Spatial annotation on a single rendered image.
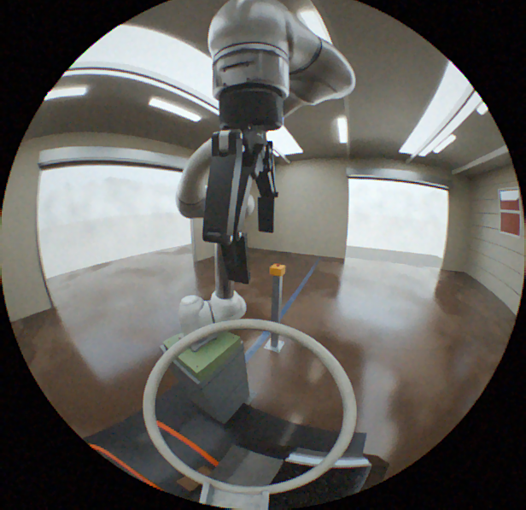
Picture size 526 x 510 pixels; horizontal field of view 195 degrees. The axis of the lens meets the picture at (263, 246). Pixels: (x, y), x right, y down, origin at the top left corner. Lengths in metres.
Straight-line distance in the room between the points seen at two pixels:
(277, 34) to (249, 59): 0.05
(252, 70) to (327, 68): 0.15
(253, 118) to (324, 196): 6.19
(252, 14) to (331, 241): 6.28
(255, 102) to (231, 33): 0.10
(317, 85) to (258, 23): 0.15
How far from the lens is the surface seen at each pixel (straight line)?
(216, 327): 0.44
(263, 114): 0.17
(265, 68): 0.18
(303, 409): 1.69
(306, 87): 0.31
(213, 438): 1.61
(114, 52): 3.12
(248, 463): 0.85
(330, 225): 6.25
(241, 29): 0.22
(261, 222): 0.29
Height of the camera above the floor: 1.56
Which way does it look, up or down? 12 degrees down
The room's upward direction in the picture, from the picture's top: straight up
